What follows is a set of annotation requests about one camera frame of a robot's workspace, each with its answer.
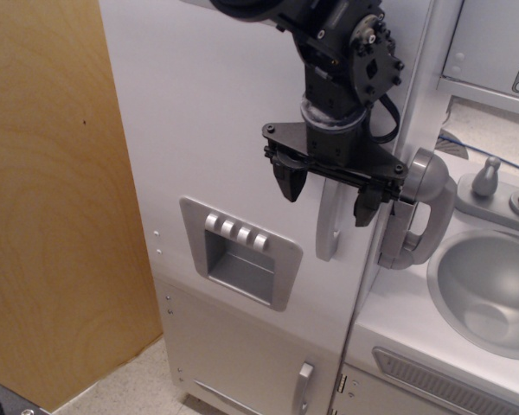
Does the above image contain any white lower freezer door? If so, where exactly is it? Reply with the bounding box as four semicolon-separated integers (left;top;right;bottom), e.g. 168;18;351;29
155;280;340;414

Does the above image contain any blue cable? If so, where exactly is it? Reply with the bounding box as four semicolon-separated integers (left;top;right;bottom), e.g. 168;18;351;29
437;134;519;176

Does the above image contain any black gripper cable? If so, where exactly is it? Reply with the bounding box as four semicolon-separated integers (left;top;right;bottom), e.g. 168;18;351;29
367;94;402;144

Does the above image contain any white fridge door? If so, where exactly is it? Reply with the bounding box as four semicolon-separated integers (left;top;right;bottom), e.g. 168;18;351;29
98;0;433;415

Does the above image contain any toy microwave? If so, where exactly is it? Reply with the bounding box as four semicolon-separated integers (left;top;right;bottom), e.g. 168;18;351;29
438;0;519;113

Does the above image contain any grey toy telephone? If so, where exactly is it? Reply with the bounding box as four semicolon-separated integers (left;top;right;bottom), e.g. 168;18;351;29
378;148;457;270

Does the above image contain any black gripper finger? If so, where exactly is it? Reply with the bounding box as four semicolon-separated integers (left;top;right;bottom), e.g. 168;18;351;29
272;155;307;202
354;188;381;227

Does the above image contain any silver toy sink bowl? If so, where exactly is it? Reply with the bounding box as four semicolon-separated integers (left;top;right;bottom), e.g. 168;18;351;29
426;230;519;360

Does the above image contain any black base equipment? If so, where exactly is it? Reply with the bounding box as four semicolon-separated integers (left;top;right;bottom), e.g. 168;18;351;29
0;384;49;415

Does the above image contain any silver lower door handle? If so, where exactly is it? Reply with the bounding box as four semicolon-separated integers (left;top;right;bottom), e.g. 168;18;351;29
292;362;315;415

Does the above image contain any grey faucet knob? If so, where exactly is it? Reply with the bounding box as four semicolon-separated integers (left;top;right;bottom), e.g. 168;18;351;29
471;156;501;197

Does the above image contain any silver fridge door handle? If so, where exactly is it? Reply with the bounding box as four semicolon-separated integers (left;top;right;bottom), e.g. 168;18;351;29
315;178;348;262

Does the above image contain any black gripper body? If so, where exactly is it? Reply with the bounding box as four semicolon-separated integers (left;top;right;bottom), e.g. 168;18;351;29
262;97;407;201

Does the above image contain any white toy kitchen cabinet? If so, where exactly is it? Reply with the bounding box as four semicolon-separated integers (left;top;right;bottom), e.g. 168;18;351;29
329;1;519;414

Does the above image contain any wooden plywood board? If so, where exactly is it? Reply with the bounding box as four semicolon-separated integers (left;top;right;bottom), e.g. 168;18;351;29
0;1;161;410

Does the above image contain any silver ice dispenser panel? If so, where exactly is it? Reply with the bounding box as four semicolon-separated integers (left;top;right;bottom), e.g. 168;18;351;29
179;196;303;312

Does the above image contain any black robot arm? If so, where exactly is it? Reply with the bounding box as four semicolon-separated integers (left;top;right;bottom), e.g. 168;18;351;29
213;1;408;227

